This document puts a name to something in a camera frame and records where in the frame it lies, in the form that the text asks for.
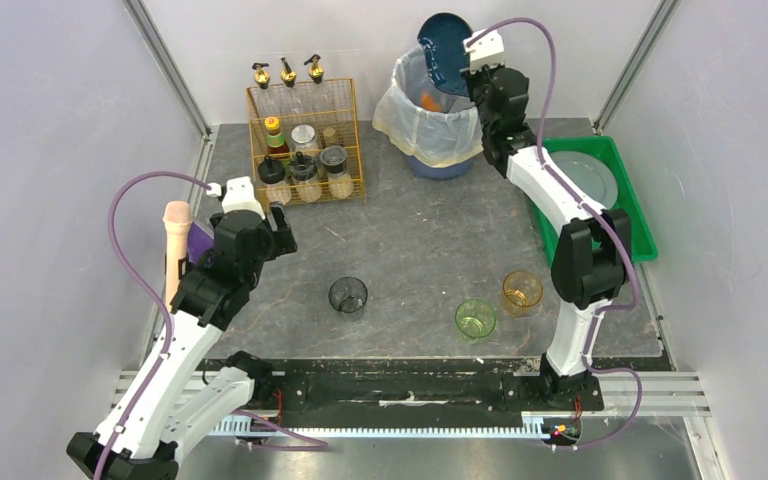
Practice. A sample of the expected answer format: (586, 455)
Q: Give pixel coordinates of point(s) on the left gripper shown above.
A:
(278, 234)

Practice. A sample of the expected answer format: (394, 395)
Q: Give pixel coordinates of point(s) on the black flip-cap spice jar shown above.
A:
(304, 173)

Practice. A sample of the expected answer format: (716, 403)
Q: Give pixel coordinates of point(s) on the black cap spice jar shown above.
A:
(273, 176)

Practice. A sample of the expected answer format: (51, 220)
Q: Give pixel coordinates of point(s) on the dark smoky glass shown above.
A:
(348, 296)

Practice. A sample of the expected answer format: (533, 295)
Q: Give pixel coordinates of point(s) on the red sauce bottle green label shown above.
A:
(277, 146)

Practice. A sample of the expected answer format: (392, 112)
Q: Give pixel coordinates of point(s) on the small yellow oil bottle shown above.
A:
(330, 137)

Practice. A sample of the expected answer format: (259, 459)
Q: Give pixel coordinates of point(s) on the brown-sauce bottle gold spout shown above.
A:
(289, 86)

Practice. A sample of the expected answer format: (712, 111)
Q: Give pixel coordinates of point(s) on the clear oil bottle gold spout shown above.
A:
(262, 83)

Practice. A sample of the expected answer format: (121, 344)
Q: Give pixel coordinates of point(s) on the green glass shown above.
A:
(475, 318)

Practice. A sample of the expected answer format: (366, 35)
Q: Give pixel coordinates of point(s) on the amber glass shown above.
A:
(522, 291)

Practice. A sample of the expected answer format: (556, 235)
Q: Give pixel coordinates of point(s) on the blue ribbed dish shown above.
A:
(441, 39)

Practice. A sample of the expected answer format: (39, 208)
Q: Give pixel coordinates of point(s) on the grey-green round plate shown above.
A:
(592, 176)

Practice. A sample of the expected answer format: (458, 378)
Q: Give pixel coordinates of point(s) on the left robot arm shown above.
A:
(151, 430)

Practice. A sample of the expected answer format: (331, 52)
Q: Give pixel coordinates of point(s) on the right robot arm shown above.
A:
(591, 262)

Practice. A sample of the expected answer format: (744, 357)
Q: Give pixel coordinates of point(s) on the purple box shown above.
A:
(200, 239)

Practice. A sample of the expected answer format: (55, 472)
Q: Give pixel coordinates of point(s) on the beige microphone on stand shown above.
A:
(177, 220)

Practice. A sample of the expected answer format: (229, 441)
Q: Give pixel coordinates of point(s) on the bin with plastic liner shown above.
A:
(437, 146)

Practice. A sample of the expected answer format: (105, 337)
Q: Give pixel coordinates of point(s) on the fried piece on blue dish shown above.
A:
(428, 102)

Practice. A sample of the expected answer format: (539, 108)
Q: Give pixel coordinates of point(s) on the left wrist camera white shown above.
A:
(237, 194)

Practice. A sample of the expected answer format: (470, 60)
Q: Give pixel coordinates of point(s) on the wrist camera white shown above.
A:
(237, 194)
(484, 48)

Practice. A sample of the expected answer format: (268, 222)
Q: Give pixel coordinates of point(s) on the yellow wire rack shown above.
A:
(348, 128)

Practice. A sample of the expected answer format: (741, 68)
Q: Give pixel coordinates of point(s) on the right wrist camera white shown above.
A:
(484, 48)

